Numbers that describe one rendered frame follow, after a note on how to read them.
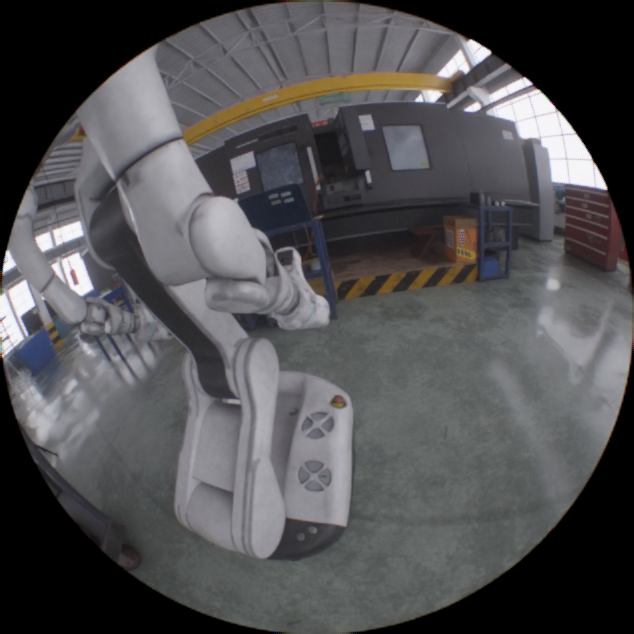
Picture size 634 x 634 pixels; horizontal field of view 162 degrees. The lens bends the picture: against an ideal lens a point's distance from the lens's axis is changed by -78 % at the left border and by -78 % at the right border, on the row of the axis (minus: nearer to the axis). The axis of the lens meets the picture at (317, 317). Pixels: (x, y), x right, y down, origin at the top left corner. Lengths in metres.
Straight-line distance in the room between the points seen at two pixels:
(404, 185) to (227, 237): 2.57
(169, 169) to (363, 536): 0.93
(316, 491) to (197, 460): 0.31
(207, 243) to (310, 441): 0.54
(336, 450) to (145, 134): 0.64
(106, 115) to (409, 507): 1.02
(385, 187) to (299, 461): 2.52
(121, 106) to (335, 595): 1.02
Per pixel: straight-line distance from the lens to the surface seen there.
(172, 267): 0.19
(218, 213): 0.17
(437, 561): 0.90
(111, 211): 0.40
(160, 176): 0.17
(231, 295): 0.21
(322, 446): 0.60
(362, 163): 2.13
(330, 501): 0.65
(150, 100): 0.19
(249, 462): 0.51
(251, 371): 0.48
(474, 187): 3.15
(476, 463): 1.00
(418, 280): 2.16
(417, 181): 2.74
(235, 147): 3.00
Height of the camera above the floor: 0.87
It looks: 27 degrees down
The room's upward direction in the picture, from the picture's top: 14 degrees counter-clockwise
